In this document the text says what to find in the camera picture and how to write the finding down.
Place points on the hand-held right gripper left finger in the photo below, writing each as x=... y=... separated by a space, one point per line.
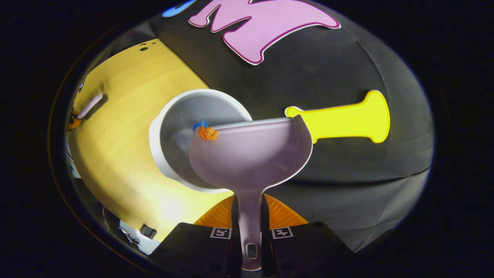
x=233 y=239

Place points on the white ribbed garbage bin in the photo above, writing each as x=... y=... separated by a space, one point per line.
x=177 y=131

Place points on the blue paper scrap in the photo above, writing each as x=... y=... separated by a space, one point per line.
x=199 y=124

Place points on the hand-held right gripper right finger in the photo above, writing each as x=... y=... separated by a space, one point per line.
x=266 y=239

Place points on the black backdrop cloth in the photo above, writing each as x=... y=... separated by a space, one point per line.
x=339 y=177

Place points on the lilac dustpan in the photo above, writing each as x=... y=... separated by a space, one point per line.
x=251 y=154

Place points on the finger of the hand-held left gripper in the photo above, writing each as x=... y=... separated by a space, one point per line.
x=73 y=122

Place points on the small black box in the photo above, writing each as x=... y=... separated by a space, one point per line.
x=148 y=231

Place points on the small lilac broom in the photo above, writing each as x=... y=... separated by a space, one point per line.
x=90 y=105

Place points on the orange paper scrap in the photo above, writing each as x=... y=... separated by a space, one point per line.
x=208 y=133

